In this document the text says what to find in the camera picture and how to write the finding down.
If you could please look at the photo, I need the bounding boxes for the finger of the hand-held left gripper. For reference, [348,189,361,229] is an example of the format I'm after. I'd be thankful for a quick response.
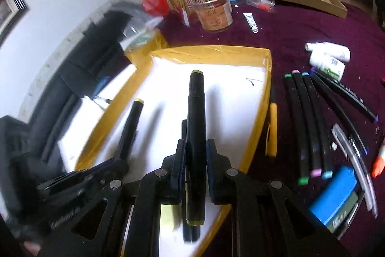
[38,155,130,200]

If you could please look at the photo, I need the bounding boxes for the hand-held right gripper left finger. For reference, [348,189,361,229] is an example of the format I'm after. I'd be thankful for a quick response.
[38,139,187,257]

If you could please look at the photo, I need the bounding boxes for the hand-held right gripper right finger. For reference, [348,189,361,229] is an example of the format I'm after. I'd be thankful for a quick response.
[207,139,351,257]

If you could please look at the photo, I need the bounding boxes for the black marker yellow caps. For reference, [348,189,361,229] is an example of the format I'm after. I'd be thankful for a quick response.
[118,98,145,162]
[182,69,209,243]

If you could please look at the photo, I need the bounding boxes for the yellow box white inside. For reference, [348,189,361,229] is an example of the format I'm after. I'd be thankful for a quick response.
[74,46,273,257]

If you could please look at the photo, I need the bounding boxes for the yellow pen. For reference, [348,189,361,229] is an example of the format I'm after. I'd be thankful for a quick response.
[265,102,279,158]

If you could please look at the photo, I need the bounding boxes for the black marker green caps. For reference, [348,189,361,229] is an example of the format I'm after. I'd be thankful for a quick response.
[284,74,311,186]

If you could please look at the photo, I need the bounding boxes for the black sofa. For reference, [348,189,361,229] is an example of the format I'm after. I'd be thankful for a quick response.
[0,9,131,165]

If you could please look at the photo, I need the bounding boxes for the black marker pink caps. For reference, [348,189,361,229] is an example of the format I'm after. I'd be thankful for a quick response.
[292,70,323,178]

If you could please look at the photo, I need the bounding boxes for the black marker blue caps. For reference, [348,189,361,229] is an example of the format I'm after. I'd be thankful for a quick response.
[302,72,333,180]

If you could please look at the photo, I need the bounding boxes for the blue box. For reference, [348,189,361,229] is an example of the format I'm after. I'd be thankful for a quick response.
[309,166,357,226]

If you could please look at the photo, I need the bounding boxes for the yellow packet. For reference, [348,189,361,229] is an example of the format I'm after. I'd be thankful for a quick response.
[124,29,169,65]

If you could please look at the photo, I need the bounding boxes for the white pen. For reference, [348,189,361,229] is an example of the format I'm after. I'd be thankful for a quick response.
[332,124,374,213]

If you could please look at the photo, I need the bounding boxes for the green box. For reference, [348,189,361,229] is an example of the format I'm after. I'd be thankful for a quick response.
[326,191,365,234]

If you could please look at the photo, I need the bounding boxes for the thin black pen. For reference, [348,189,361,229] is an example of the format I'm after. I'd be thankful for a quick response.
[311,72,369,157]

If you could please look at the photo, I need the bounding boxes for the clear plastic bag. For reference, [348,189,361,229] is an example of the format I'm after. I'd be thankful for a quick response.
[119,0,164,51]

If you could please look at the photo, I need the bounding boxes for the clear pen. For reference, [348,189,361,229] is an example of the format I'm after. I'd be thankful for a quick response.
[346,138,379,219]

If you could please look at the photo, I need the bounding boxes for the white tube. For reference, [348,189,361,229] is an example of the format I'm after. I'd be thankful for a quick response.
[243,13,259,34]

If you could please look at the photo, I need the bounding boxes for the black marker purple caps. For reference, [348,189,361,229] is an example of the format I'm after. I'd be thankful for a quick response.
[311,66,379,124]

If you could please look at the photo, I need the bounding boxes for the brown glass jar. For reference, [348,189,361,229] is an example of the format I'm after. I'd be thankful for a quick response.
[189,0,234,32]

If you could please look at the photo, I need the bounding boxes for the white bottle green label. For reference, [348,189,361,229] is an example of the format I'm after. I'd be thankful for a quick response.
[310,52,345,79]

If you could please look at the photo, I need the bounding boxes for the orange marker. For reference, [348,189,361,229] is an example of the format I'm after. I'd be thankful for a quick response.
[371,139,385,179]

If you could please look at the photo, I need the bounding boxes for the red bag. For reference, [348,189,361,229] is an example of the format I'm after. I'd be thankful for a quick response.
[141,0,169,17]

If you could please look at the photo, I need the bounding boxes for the small red white item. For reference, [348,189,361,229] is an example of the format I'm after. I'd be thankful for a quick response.
[246,0,276,13]

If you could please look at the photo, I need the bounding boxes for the framed picture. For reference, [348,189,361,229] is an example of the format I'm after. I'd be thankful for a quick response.
[0,0,30,45]

